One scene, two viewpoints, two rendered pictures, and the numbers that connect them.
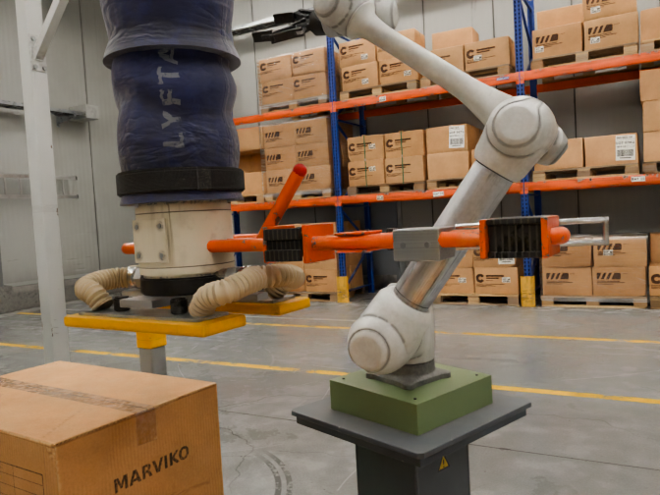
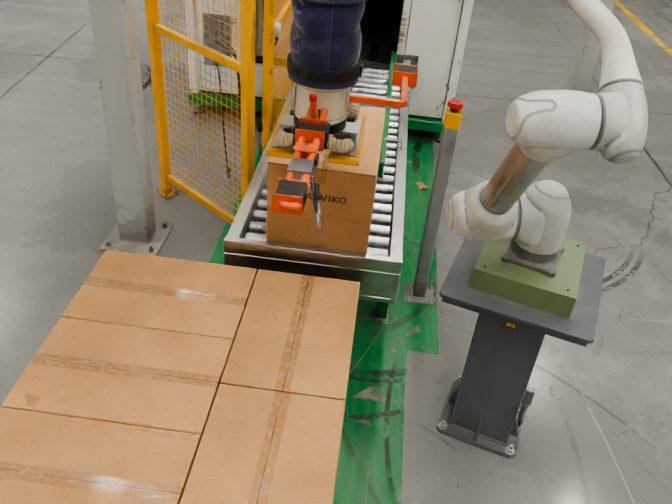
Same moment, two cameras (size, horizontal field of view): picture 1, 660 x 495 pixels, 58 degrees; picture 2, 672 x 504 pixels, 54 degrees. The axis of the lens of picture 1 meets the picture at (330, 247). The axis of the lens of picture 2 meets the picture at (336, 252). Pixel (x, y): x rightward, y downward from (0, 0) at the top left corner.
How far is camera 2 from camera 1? 1.72 m
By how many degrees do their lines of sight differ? 65
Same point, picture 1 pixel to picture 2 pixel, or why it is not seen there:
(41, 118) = not seen: outside the picture
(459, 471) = (527, 340)
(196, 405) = (357, 181)
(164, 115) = (296, 32)
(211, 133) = (313, 50)
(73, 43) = not seen: outside the picture
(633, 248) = not seen: outside the picture
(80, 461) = (279, 174)
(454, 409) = (515, 294)
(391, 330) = (460, 210)
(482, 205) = (514, 164)
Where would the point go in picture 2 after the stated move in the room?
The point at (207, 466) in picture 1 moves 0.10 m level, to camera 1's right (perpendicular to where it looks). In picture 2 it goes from (359, 215) to (371, 229)
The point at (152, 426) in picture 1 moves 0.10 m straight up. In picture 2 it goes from (323, 178) to (325, 154)
